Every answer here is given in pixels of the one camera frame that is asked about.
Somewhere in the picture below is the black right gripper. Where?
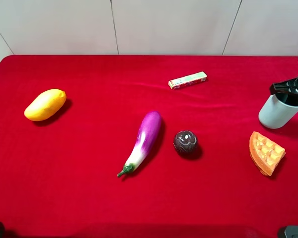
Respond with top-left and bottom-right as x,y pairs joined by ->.
270,77 -> 298,106

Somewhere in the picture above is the pale blue cup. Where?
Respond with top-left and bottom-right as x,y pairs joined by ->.
258,94 -> 298,129

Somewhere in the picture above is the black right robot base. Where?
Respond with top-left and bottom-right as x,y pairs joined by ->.
278,225 -> 298,238

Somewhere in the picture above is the orange waffle slice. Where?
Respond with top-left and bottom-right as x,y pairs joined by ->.
249,131 -> 286,176

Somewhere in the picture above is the green white candy pack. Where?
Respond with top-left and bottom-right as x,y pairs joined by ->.
168,71 -> 207,90

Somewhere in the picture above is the dark purple mangosteen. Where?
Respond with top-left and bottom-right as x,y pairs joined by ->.
173,130 -> 198,155

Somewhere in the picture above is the purple eggplant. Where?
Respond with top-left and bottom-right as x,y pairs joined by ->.
117,111 -> 162,178

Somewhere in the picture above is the red velvet tablecloth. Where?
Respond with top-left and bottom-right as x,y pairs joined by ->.
0,56 -> 298,238

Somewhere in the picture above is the yellow mango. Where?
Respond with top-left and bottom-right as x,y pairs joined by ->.
24,89 -> 67,121

